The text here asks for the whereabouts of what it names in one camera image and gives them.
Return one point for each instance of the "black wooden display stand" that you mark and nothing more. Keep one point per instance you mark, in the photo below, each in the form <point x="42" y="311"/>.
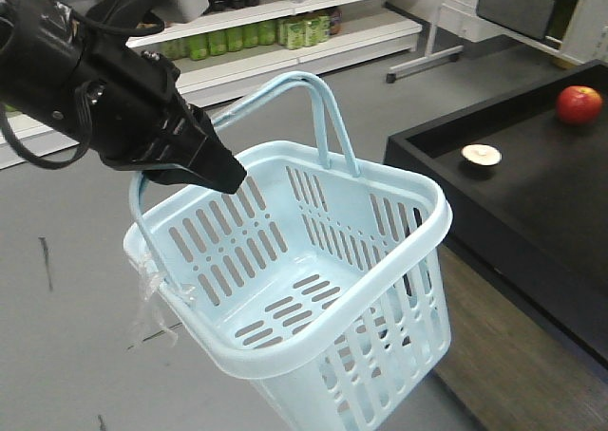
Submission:
<point x="526" y="257"/>

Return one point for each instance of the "light blue plastic basket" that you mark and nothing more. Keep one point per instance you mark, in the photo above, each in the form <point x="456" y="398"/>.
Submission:
<point x="318" y="281"/>

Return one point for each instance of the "white store shelf unit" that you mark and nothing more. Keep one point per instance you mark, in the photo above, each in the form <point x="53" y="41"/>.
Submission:
<point x="224" y="55"/>

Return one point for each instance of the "red apple centre left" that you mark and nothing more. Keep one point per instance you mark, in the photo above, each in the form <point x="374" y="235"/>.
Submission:
<point x="578" y="105"/>

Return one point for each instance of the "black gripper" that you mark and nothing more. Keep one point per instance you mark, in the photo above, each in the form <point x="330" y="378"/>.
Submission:
<point x="126" y="107"/>

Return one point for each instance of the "small white dish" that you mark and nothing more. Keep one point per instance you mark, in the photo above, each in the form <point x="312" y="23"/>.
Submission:
<point x="481" y="154"/>

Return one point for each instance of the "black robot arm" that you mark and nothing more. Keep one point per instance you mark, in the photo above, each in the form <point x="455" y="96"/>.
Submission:
<point x="42" y="42"/>

